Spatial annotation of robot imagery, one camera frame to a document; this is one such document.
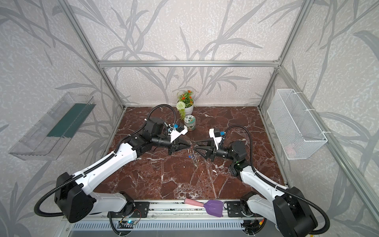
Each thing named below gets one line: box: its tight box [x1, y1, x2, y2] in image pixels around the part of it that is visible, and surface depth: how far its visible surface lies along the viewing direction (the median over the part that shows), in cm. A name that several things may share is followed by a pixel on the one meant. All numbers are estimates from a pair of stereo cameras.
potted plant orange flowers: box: [176, 89, 195, 120], surface depth 107 cm
